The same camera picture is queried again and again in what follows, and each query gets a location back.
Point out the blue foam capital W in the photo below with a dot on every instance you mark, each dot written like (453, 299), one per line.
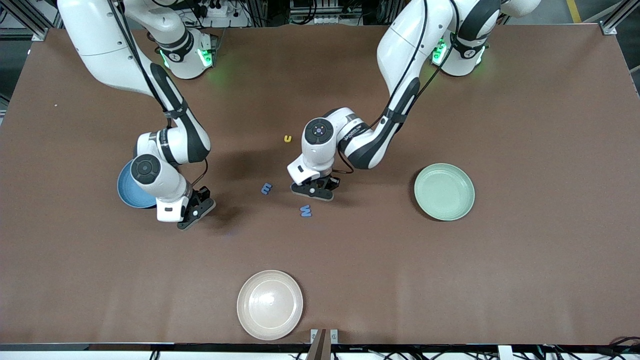
(305, 213)

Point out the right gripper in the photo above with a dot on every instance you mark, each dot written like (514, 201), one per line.
(200, 196)

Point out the beige plate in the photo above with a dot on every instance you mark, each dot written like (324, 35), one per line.
(270, 305)

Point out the light green plate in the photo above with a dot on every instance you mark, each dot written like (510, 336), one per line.
(444, 192)

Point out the brown table cover mat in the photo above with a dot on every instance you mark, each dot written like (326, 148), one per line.
(350, 275)

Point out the metal table edge bracket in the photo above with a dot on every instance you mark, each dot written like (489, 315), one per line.
(334, 336)

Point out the blue foam letter m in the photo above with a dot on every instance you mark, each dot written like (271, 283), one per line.
(266, 188)

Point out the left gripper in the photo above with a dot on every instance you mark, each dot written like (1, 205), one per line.
(332, 182)

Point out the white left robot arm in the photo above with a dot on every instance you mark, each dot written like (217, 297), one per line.
(400, 50)

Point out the white power strip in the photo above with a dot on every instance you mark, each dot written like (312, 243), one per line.
(217, 10)

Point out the blue plate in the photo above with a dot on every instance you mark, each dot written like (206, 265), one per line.
(127, 192)

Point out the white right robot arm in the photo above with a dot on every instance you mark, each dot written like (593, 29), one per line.
(115, 55)

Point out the aluminium frame profile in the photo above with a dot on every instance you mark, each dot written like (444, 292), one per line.
(27, 19)
(611, 25)

